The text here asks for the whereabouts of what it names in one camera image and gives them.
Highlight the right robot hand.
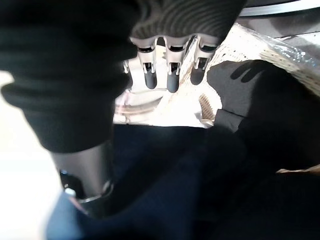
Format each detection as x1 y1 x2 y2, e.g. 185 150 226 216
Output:
0 0 249 219

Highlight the dark navy garment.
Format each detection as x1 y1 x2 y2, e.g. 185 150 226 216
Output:
46 123 320 240

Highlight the dark washing machine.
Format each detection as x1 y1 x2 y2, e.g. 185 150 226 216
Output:
237 0 320 48

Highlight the white striped cloth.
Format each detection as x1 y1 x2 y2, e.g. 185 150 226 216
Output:
113 57 218 130

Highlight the cream woven laundry basket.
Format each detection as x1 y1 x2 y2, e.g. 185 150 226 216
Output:
178 21 320 176

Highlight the black garment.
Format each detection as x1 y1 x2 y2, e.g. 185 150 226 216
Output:
207 59 320 173

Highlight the silver washing machine door ring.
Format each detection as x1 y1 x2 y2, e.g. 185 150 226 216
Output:
239 0 320 18

